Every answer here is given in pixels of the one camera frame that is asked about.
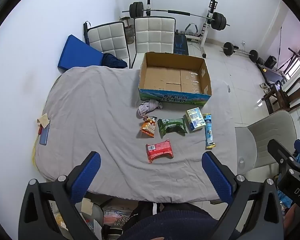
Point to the blue cloth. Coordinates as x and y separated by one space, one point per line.
285 198

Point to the cardboard box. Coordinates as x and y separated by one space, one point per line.
175 80

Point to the white barbell rack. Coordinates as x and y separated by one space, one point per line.
207 22

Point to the blue label tissue pack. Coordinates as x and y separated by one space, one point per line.
195 120

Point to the red snack packet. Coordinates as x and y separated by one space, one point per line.
160 150

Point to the grey plastic chair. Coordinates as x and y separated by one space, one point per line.
270 135

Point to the person's dark clothing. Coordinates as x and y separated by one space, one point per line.
170 222

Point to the white padded chair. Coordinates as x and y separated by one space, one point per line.
108 40
153 36

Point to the lilac cloth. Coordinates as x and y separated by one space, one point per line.
148 106

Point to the long light blue packet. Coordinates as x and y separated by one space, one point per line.
209 131

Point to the clear plastic jug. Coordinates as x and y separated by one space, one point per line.
130 35

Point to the blue phone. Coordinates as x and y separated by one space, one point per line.
44 136

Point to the barbell with black plates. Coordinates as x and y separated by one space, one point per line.
218 21

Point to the grey table cloth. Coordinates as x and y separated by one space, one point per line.
95 110

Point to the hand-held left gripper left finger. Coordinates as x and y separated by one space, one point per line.
86 177

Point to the orange snack packet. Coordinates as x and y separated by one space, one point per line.
148 127

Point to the beige paper sheet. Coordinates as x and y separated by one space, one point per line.
87 205

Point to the person's right hand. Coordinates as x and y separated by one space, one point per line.
293 215

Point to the small floor barbell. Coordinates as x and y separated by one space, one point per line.
228 48

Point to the green snack packet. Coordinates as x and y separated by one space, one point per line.
172 127

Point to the black treadmill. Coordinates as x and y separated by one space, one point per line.
272 75

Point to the beige crumpled paper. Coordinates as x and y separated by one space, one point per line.
43 120

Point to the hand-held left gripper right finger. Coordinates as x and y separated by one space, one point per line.
216 177

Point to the black blue weight bench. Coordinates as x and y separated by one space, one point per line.
181 44

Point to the blue foam mat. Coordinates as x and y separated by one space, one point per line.
77 55

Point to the white shoes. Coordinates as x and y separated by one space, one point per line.
265 87

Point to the dark wooden chair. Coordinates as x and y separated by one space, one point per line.
281 97

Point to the dark blue garment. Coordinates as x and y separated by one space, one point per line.
113 61

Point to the black box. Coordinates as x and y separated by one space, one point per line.
270 62

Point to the clear plastic film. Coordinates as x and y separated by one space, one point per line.
193 80

